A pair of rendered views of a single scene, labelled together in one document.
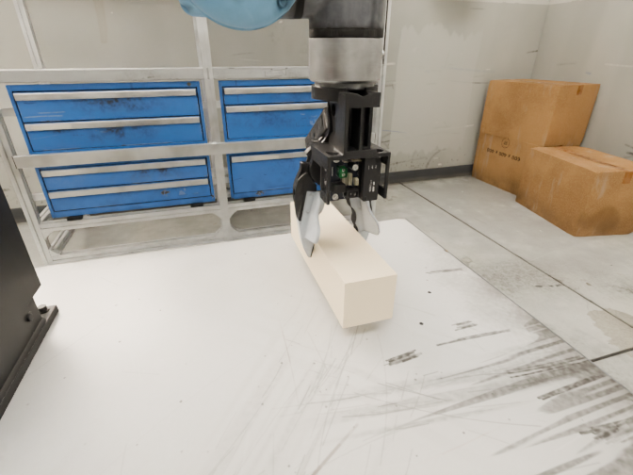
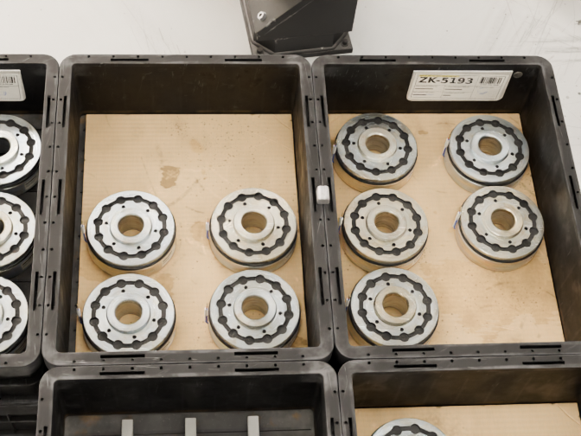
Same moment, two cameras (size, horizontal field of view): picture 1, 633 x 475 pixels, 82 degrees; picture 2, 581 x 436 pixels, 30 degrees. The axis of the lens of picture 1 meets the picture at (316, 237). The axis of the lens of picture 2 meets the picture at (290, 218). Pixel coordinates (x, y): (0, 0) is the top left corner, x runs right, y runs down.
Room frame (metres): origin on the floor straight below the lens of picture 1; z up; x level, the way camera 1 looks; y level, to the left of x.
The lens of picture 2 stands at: (-0.87, 0.36, 1.96)
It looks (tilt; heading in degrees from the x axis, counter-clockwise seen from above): 59 degrees down; 358
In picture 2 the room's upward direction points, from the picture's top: 8 degrees clockwise
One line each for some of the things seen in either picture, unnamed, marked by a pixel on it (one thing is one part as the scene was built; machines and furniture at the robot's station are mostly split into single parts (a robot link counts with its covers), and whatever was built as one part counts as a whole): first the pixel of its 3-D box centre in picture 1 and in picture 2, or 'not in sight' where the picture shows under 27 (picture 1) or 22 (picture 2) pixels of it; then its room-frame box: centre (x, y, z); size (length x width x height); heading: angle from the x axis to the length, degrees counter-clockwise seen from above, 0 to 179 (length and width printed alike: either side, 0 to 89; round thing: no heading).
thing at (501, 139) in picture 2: not in sight; (489, 146); (-0.09, 0.10, 0.86); 0.05 x 0.05 x 0.01
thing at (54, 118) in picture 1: (123, 151); not in sight; (1.63, 0.86, 0.60); 0.72 x 0.03 x 0.56; 107
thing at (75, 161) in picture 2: not in sight; (188, 223); (-0.25, 0.46, 0.87); 0.40 x 0.30 x 0.11; 9
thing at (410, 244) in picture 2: not in sight; (386, 225); (-0.21, 0.23, 0.86); 0.10 x 0.10 x 0.01
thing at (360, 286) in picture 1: (332, 251); not in sight; (0.44, -0.02, 0.75); 0.24 x 0.06 x 0.06; 17
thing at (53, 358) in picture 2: not in sight; (188, 201); (-0.25, 0.46, 0.92); 0.40 x 0.30 x 0.02; 9
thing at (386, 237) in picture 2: not in sight; (386, 222); (-0.21, 0.23, 0.86); 0.05 x 0.05 x 0.01
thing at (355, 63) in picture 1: (348, 63); not in sight; (0.42, -0.03, 0.98); 0.08 x 0.08 x 0.05
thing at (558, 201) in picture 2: not in sight; (442, 221); (-0.20, 0.16, 0.87); 0.40 x 0.30 x 0.11; 9
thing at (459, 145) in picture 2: not in sight; (488, 149); (-0.09, 0.10, 0.86); 0.10 x 0.10 x 0.01
